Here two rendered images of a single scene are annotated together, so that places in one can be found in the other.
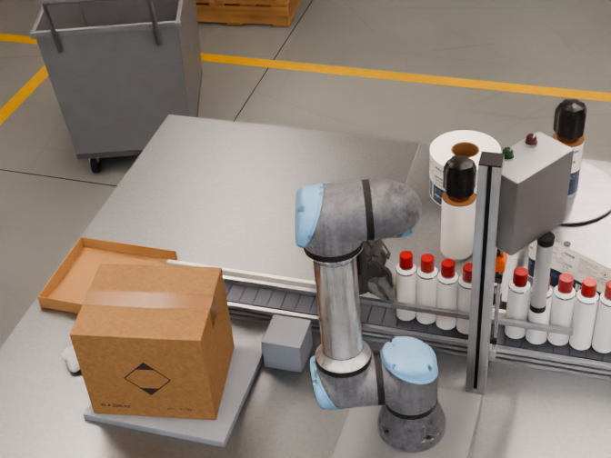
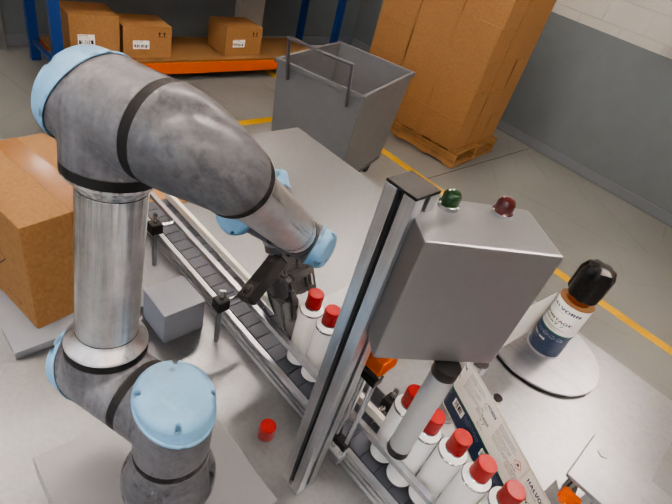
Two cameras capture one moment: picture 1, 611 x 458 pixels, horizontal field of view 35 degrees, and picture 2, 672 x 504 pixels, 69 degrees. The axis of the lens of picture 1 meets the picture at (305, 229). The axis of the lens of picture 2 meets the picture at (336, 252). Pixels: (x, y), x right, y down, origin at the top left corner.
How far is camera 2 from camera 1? 1.45 m
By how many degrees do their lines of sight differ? 14
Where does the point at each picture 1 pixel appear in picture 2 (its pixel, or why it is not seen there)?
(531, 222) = (429, 327)
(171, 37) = (355, 105)
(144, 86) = (324, 130)
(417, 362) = (170, 411)
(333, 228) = (71, 115)
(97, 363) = not seen: outside the picture
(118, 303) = (16, 159)
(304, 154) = (357, 197)
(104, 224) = not seen: hidden behind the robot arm
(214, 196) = not seen: hidden behind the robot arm
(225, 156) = (303, 166)
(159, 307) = (38, 182)
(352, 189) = (139, 73)
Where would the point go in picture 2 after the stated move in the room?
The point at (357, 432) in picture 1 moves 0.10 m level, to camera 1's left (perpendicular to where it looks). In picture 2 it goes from (113, 439) to (71, 409)
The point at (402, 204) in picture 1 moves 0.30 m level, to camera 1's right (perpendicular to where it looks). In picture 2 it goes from (195, 140) to (483, 285)
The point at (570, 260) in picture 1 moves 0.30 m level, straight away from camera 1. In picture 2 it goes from (490, 418) to (559, 352)
